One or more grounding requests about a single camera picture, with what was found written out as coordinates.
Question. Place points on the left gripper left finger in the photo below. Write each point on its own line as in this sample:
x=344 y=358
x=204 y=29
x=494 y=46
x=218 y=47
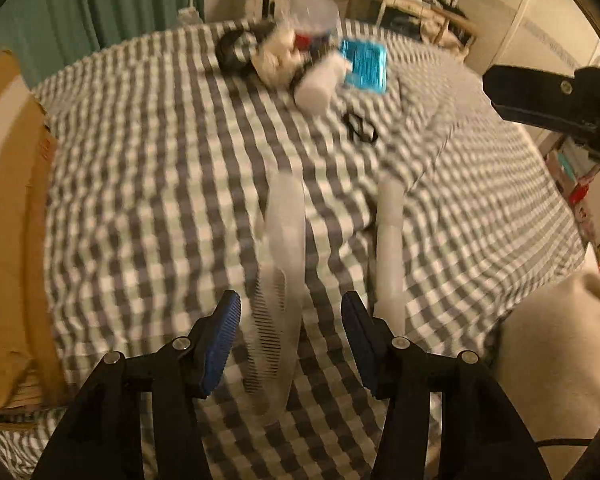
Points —
x=99 y=435

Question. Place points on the white power adapter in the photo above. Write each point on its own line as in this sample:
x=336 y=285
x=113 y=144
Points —
x=319 y=83

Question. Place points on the grey white checkered bedsheet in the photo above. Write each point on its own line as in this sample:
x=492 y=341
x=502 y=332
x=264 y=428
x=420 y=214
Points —
x=174 y=181

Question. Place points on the black sunglasses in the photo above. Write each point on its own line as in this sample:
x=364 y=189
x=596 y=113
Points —
x=225 y=49

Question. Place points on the beige clothed leg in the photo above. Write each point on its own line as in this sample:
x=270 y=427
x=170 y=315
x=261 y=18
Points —
x=548 y=364

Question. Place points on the cotton swab jar blue label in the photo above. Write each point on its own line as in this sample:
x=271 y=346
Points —
x=313 y=22

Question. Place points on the wooden desk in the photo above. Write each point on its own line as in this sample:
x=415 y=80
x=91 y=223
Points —
x=420 y=19

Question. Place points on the brown cardboard box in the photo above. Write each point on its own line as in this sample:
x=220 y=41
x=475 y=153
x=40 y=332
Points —
x=31 y=379

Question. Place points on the white tissue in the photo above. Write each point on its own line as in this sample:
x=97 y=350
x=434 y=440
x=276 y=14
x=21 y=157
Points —
x=277 y=59

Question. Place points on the blue foil packet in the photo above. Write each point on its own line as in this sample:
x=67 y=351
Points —
x=368 y=64

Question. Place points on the clear plastic tube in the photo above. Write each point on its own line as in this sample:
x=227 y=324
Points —
x=389 y=269

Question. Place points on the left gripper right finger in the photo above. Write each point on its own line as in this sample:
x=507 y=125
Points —
x=482 y=435

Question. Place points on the green curtain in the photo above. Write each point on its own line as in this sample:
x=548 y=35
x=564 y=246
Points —
x=48 y=35

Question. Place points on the clear plastic comb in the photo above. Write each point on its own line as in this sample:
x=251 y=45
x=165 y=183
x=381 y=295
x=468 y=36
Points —
x=274 y=318

